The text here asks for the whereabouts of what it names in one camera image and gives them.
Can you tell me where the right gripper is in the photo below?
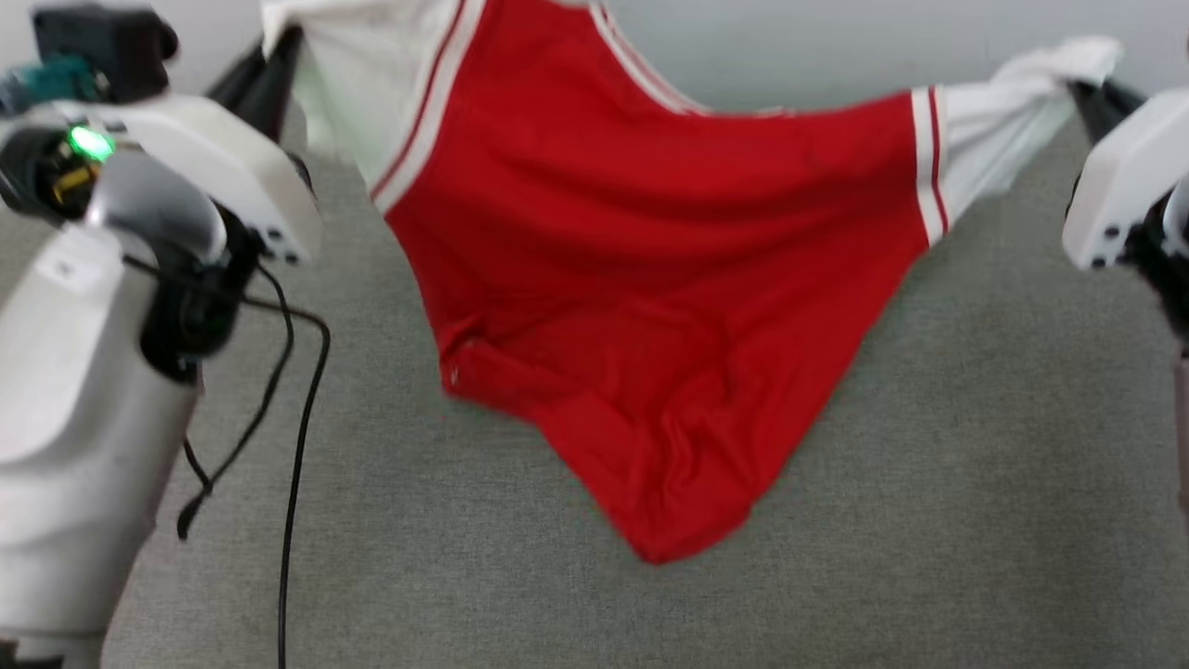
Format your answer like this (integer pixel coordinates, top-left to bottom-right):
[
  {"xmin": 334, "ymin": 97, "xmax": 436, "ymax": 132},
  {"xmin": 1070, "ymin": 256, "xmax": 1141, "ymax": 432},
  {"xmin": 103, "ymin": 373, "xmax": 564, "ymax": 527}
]
[{"xmin": 1067, "ymin": 79, "xmax": 1189, "ymax": 341}]

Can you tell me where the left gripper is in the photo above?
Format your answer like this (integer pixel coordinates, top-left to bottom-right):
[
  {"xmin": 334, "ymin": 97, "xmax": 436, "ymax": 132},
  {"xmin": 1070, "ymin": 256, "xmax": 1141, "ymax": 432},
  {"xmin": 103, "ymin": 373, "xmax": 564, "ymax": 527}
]
[{"xmin": 0, "ymin": 26, "xmax": 307, "ymax": 225}]

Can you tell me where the red and white jersey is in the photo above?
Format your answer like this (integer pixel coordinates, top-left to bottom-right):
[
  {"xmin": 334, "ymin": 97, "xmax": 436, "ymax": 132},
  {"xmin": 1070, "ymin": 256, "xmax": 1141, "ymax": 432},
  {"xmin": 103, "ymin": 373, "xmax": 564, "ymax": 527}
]
[{"xmin": 260, "ymin": 0, "xmax": 1125, "ymax": 566}]

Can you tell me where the teal cable connector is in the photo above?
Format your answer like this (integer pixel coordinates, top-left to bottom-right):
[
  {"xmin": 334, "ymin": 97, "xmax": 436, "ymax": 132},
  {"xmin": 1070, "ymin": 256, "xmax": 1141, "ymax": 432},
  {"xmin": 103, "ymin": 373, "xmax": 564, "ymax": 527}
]
[{"xmin": 0, "ymin": 54, "xmax": 112, "ymax": 111}]

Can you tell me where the thin black cable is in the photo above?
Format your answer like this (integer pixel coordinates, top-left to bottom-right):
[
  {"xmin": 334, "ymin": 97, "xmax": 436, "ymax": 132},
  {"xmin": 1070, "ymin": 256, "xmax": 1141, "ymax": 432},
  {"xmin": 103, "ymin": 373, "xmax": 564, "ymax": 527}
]
[
  {"xmin": 243, "ymin": 295, "xmax": 333, "ymax": 669},
  {"xmin": 125, "ymin": 256, "xmax": 296, "ymax": 542}
]

